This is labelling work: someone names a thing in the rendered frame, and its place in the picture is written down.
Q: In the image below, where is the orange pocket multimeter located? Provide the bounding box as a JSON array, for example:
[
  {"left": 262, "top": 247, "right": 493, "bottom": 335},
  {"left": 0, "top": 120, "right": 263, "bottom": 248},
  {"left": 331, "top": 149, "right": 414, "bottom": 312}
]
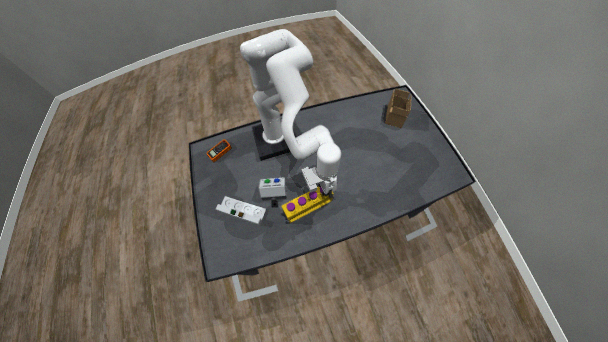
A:
[{"left": 207, "top": 139, "right": 231, "bottom": 162}]

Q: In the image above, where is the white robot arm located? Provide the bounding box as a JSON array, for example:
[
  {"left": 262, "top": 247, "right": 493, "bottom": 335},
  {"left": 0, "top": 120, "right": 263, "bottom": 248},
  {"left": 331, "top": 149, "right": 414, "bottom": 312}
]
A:
[{"left": 240, "top": 29, "right": 341, "bottom": 193}]

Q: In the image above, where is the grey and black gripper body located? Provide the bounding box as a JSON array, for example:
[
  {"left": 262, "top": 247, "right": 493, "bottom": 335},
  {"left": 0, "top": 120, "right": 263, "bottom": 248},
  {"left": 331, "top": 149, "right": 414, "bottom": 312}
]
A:
[{"left": 319, "top": 176, "right": 337, "bottom": 194}]

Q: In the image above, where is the small brown cardboard box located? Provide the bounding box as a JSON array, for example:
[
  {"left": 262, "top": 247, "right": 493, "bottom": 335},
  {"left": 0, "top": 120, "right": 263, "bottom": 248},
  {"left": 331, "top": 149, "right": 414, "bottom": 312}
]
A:
[{"left": 385, "top": 89, "right": 411, "bottom": 128}]

